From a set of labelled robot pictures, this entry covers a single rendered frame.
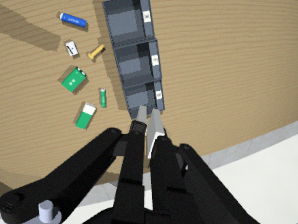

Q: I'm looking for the dark grey three-compartment bin rack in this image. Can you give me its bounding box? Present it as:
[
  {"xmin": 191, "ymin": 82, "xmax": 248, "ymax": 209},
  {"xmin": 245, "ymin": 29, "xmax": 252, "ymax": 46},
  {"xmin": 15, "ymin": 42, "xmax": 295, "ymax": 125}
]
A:
[{"xmin": 102, "ymin": 0, "xmax": 165, "ymax": 120}]

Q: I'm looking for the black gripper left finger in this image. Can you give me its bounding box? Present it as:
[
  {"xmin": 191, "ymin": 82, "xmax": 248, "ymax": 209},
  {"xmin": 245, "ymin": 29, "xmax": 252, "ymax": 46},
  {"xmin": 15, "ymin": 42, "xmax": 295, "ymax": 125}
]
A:
[{"xmin": 0, "ymin": 105, "xmax": 147, "ymax": 224}]

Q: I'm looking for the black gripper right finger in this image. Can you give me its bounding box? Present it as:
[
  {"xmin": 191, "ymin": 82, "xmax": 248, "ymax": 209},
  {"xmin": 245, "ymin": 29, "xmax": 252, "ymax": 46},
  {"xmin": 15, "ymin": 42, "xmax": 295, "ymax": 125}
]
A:
[{"xmin": 147, "ymin": 108, "xmax": 260, "ymax": 224}]

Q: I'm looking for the green and white eraser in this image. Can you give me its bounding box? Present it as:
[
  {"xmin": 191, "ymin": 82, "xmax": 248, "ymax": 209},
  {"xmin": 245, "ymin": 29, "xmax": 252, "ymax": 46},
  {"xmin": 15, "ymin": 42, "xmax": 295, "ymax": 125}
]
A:
[{"xmin": 76, "ymin": 102, "xmax": 96, "ymax": 129}]

